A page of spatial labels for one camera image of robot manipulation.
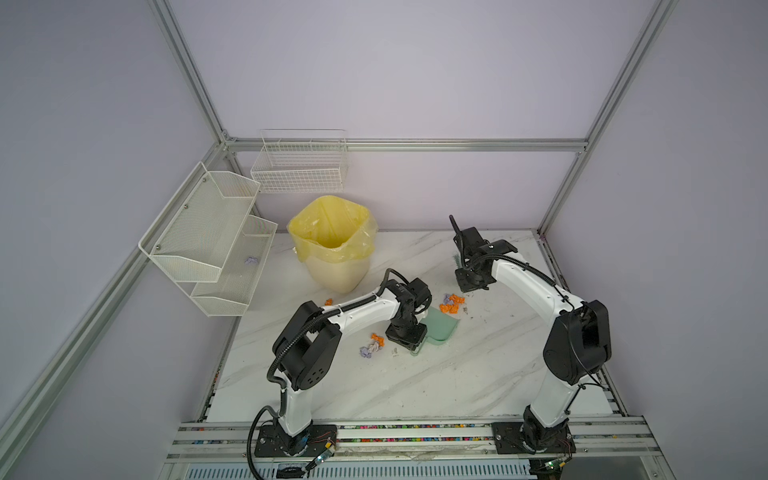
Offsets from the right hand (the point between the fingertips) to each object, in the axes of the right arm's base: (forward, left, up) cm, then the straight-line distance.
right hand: (468, 280), depth 89 cm
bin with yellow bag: (+22, +45, -3) cm, 50 cm away
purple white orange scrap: (-15, +28, -11) cm, 34 cm away
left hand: (-19, +17, -7) cm, 27 cm away
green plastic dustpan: (-8, +8, -14) cm, 18 cm away
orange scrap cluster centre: (-2, +3, -13) cm, 14 cm away
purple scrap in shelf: (+5, +68, +3) cm, 69 cm away
